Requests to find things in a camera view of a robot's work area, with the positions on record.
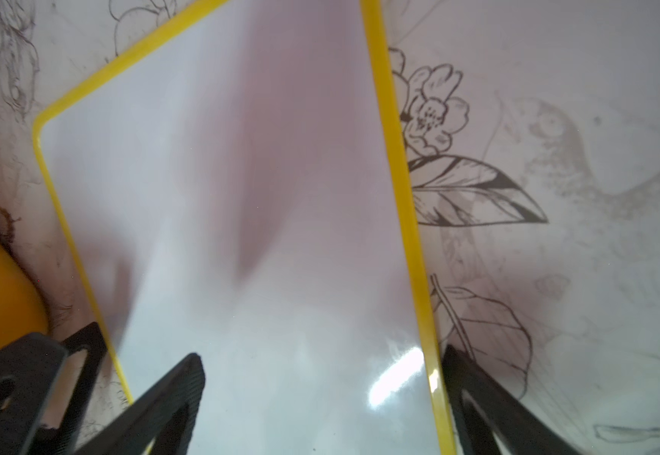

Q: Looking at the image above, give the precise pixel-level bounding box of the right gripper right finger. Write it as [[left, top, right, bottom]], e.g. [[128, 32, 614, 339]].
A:
[[442, 345, 578, 455]]

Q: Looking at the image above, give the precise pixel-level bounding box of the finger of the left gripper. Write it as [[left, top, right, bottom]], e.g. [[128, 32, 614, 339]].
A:
[[0, 333, 68, 454], [33, 322, 107, 454]]

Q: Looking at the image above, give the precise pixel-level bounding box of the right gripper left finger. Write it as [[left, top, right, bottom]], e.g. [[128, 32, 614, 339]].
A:
[[77, 353, 206, 454]]

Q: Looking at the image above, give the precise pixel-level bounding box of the yellow-framed whiteboard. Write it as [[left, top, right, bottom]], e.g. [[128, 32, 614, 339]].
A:
[[34, 1, 441, 454]]

